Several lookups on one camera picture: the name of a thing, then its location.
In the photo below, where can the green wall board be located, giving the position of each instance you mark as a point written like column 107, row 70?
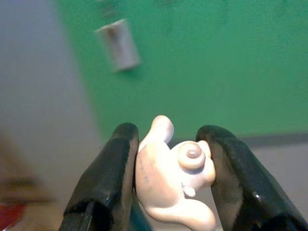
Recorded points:
column 216, row 72

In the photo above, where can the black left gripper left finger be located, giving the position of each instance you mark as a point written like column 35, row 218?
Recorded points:
column 108, row 173

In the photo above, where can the white key tag card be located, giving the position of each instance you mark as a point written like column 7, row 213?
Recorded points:
column 122, row 48

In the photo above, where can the red cloth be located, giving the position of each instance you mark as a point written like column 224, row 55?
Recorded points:
column 9, row 214

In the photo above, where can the wooden door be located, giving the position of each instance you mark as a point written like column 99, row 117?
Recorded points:
column 14, row 180

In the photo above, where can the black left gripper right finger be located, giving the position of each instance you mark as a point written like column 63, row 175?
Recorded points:
column 240, row 180

